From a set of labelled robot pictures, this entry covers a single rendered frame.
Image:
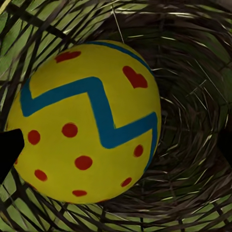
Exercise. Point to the easter egg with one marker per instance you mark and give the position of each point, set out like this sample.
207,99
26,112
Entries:
91,122

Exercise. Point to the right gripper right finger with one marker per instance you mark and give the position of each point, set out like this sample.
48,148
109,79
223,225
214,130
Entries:
224,143

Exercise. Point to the wicker basket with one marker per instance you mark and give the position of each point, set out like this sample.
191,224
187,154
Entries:
187,24

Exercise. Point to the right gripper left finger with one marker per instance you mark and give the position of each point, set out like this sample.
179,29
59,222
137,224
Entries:
11,145

